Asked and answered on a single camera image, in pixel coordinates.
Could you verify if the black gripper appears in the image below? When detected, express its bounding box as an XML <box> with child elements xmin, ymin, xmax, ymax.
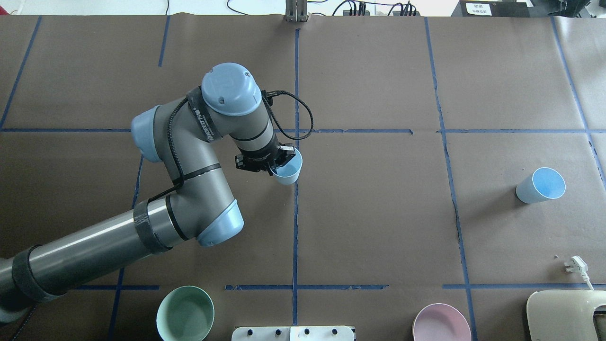
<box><xmin>234</xmin><ymin>144</ymin><xmax>294</xmax><ymax>176</ymax></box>

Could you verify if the light blue cup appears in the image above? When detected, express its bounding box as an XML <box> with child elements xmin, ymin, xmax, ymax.
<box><xmin>515</xmin><ymin>168</ymin><xmax>566</xmax><ymax>204</ymax></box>
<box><xmin>274</xmin><ymin>147</ymin><xmax>303</xmax><ymax>185</ymax></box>

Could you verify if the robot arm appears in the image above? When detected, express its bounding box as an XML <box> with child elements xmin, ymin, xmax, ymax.
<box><xmin>1</xmin><ymin>63</ymin><xmax>302</xmax><ymax>325</ymax></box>

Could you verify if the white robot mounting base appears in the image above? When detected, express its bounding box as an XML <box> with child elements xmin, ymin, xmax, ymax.
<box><xmin>231</xmin><ymin>325</ymin><xmax>356</xmax><ymax>341</ymax></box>

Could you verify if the green bowl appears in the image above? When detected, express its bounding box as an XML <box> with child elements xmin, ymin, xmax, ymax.
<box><xmin>156</xmin><ymin>286</ymin><xmax>215</xmax><ymax>341</ymax></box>

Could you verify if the black power strip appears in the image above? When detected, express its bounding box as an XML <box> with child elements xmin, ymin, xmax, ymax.
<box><xmin>333</xmin><ymin>0</ymin><xmax>421</xmax><ymax>17</ymax></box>

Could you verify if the pink bowl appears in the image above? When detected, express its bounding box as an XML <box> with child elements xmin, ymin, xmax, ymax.
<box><xmin>411</xmin><ymin>304</ymin><xmax>472</xmax><ymax>341</ymax></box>

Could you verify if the black box with label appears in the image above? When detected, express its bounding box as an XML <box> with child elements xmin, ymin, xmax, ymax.
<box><xmin>451</xmin><ymin>0</ymin><xmax>530</xmax><ymax>18</ymax></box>

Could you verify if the cream toaster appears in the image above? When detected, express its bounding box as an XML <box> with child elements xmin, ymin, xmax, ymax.
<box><xmin>526</xmin><ymin>289</ymin><xmax>606</xmax><ymax>341</ymax></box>

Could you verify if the white power plug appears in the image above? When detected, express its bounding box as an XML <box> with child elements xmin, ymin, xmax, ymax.
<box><xmin>563</xmin><ymin>255</ymin><xmax>595</xmax><ymax>291</ymax></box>

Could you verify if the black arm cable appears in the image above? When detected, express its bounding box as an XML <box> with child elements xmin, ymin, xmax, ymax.
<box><xmin>263</xmin><ymin>90</ymin><xmax>314</xmax><ymax>141</ymax></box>

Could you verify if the aluminium frame post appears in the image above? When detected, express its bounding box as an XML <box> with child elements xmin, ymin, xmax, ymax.
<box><xmin>284</xmin><ymin>0</ymin><xmax>309</xmax><ymax>22</ymax></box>

